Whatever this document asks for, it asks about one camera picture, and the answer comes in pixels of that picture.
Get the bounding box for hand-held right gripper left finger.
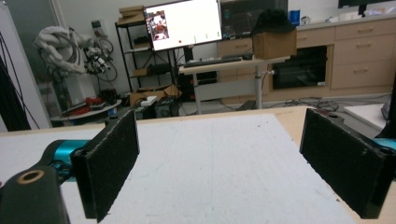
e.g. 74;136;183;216
70;108;140;224

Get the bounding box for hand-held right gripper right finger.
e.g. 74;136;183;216
299;107;396;219

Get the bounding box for open cardboard box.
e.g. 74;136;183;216
129;84;183;107

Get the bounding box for white foam board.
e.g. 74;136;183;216
0;113;358;224

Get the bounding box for black oven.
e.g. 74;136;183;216
272;45;329;91

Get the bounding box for wooden drawer cabinet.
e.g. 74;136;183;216
217;14;396;105

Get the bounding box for black metal shelf rack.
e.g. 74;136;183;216
115;19;179;93

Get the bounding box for brown cardboard box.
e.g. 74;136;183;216
252;29;298;61

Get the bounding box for light wooden standing desk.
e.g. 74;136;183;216
178;55;291;115

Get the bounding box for black keyboard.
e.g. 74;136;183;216
183;56;244;69

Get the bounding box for stack of cardboard boxes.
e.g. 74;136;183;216
116;5;146;26

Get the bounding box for blue can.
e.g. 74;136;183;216
288;9;302;27

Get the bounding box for black cap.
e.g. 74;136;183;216
251;8;297;35

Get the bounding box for white computer monitor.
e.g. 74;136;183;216
143;0;223;52

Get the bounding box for dark computer monitor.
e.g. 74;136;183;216
219;0;289;41

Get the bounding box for black floor cables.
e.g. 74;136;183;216
267;94;390;113

